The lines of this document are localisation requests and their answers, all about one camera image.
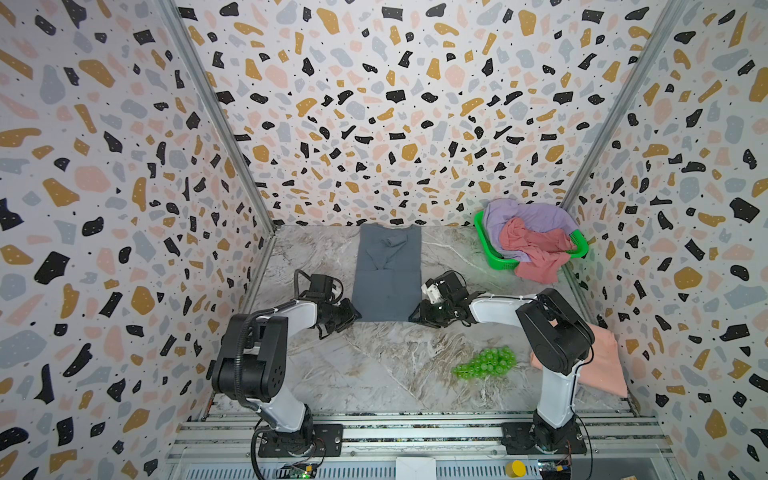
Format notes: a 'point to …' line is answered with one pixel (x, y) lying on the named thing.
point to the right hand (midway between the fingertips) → (407, 315)
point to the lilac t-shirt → (536, 215)
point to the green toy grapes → (493, 361)
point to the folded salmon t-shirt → (602, 368)
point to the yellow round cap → (515, 469)
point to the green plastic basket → (499, 262)
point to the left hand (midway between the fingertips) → (359, 312)
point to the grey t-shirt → (387, 278)
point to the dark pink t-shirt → (547, 250)
